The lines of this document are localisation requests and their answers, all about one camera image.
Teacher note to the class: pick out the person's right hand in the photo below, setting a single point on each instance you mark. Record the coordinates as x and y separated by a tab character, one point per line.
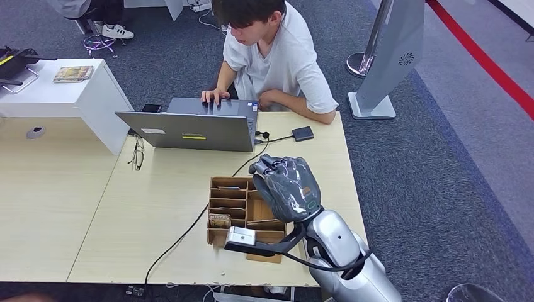
215	95

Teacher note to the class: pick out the person's left hand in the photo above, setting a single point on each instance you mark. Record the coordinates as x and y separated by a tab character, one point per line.
267	100

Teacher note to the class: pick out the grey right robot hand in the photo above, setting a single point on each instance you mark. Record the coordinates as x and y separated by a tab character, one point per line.
288	187

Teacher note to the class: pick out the person's left forearm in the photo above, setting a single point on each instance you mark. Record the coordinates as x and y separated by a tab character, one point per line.
300	106

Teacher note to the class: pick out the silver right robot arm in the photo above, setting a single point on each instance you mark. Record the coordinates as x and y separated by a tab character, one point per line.
338	237

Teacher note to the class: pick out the person's right forearm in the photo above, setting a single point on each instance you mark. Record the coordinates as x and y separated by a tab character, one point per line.
225	77

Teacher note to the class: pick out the person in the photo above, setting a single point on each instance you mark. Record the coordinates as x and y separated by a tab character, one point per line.
288	62
112	10

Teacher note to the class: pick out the wooden card organizer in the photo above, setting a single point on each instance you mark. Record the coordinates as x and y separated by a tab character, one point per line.
221	238

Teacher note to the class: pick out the grey laptop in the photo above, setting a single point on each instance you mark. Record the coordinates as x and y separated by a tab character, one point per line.
196	129

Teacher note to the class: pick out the small black box device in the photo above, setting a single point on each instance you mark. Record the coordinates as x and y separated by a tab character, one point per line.
303	134

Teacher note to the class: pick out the black phone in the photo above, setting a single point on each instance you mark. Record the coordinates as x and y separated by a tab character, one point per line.
152	108

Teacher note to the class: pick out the white power strip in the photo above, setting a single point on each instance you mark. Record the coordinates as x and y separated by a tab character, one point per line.
201	6

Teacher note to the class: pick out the white furniture panel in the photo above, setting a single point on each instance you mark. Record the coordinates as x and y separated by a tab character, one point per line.
173	8

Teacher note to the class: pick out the eyeglasses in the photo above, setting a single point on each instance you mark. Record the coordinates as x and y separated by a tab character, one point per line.
137	156

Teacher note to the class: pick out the white storage box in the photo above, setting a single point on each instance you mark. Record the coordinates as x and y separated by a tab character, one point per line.
250	298

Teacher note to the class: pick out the chrome stool base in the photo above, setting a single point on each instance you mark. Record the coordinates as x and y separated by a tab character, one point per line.
99	41

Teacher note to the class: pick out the grey kiosk stand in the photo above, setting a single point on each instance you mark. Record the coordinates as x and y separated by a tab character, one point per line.
388	54

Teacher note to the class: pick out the stack of gold cards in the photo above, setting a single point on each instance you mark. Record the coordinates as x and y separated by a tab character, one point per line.
73	73

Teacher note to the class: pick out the white cabinet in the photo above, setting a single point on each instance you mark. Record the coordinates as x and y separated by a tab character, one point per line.
62	96

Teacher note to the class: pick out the grey desk grommet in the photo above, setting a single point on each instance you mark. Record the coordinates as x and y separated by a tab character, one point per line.
36	133

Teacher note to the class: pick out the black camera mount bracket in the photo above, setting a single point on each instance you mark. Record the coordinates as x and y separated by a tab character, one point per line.
267	250

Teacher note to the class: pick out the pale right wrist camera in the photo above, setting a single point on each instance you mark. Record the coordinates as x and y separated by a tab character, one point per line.
241	236

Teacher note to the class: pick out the chrome stanchion post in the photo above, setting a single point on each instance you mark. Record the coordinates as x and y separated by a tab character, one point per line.
358	64

